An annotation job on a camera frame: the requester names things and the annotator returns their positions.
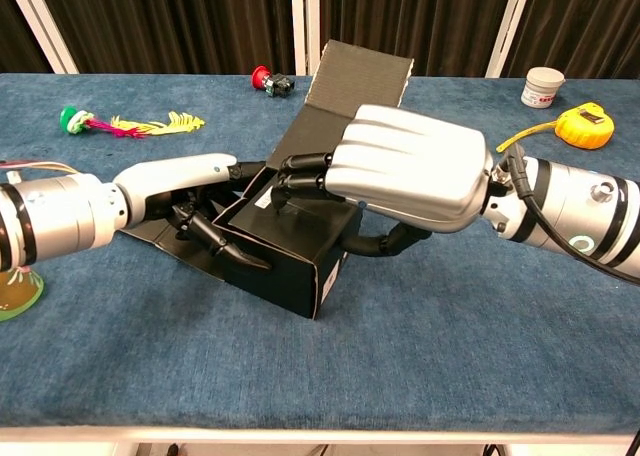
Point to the yellow tape measure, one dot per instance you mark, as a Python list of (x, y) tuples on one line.
[(582, 128)]

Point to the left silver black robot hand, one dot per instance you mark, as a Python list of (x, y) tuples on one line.
[(170, 176)]

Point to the small white jar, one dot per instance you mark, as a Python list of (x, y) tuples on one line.
[(540, 91)]

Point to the black foldable cardboard box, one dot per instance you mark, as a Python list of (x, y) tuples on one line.
[(295, 256)]

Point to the green yellow feather shuttlecock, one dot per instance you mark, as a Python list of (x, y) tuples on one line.
[(75, 120)]

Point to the red small figurine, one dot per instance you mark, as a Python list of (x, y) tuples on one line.
[(260, 77)]

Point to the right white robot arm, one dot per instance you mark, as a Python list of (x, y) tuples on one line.
[(565, 206)]

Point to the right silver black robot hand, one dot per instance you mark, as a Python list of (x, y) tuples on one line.
[(410, 166)]

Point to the green painted ornament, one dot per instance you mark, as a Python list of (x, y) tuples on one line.
[(15, 296)]

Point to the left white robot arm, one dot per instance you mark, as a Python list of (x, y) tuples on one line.
[(60, 216)]

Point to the blue table cloth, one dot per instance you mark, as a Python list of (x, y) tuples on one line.
[(150, 351)]

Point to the white frame post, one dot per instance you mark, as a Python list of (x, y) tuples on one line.
[(507, 31), (305, 26), (40, 26)]

